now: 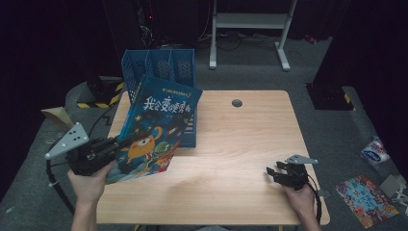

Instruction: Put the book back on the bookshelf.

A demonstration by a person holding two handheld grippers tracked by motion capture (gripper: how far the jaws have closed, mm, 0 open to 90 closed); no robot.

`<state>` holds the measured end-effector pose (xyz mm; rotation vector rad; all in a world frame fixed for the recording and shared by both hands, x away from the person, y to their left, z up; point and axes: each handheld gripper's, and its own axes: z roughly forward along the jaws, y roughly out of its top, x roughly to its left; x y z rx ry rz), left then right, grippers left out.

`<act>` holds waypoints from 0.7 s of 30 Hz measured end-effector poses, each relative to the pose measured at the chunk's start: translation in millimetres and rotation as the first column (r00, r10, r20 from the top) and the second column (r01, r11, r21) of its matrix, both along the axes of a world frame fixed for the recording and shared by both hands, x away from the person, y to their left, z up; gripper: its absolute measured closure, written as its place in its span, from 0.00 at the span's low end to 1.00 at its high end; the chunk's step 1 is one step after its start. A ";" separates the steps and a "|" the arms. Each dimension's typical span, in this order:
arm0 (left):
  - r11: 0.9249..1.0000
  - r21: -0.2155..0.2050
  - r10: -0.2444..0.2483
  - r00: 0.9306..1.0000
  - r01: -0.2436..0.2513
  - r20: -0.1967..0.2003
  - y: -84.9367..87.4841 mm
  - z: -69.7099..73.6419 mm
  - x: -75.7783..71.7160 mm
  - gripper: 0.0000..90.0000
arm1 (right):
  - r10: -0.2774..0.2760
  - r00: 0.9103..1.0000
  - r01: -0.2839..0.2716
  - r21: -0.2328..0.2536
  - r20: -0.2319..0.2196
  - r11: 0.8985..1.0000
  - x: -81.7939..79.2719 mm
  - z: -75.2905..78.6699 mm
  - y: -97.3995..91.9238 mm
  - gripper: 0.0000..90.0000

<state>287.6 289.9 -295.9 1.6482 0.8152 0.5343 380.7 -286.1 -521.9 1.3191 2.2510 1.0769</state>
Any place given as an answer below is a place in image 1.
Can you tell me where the small grey box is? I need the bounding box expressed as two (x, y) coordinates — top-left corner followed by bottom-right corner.
(378, 174), (406, 199)

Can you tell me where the tan cardboard piece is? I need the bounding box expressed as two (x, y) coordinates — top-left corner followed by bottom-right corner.
(39, 106), (75, 130)

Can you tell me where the blue plastic file rack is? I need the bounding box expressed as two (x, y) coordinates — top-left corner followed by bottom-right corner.
(120, 48), (197, 149)

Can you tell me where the white metal stand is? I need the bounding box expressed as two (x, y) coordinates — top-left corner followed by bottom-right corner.
(209, 0), (298, 72)

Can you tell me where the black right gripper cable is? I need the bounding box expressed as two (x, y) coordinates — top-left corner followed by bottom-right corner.
(307, 174), (323, 225)

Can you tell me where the blue white tissue packet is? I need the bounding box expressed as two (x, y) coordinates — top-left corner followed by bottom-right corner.
(360, 136), (391, 166)

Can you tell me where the colourful patterned book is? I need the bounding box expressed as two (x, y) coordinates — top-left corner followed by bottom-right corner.
(335, 174), (400, 230)

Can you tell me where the black floor cable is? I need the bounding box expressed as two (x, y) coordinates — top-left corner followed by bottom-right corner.
(88, 108), (114, 140)

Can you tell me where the white plastic frame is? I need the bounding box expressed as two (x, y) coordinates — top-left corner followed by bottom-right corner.
(392, 184), (408, 207)

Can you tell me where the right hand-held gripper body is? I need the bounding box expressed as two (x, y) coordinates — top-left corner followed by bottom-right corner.
(281, 154), (319, 192)

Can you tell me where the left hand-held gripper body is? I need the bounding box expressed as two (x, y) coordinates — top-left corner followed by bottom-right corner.
(44, 121), (118, 177)

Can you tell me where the person's left hand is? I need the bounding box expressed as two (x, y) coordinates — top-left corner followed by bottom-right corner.
(66, 160), (115, 206)

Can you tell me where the black perforated box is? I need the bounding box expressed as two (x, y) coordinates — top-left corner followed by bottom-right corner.
(305, 83), (356, 112)

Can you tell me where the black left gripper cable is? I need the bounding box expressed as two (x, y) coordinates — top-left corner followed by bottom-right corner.
(45, 159), (77, 216)

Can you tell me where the tangle of black cables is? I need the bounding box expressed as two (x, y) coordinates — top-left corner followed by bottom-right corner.
(197, 29), (277, 52)

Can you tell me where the black yellow striped base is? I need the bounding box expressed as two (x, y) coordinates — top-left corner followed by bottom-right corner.
(76, 75), (126, 110)

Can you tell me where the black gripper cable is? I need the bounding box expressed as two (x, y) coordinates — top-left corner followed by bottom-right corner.
(307, 174), (323, 225)
(45, 159), (77, 216)

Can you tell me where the blue cartoon picture book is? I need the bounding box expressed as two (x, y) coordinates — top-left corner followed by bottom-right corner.
(105, 74), (204, 185)

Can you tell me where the person's right hand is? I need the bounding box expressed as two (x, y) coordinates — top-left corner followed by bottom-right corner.
(282, 184), (318, 221)

